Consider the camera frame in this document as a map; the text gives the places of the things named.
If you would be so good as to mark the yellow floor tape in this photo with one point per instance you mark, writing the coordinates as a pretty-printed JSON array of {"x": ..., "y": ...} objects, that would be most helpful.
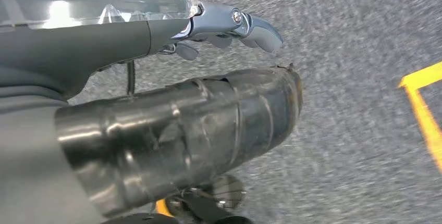
[{"x": 421, "y": 112}]

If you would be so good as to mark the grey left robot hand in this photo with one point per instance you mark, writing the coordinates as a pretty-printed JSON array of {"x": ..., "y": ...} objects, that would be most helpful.
[{"x": 172, "y": 129}]

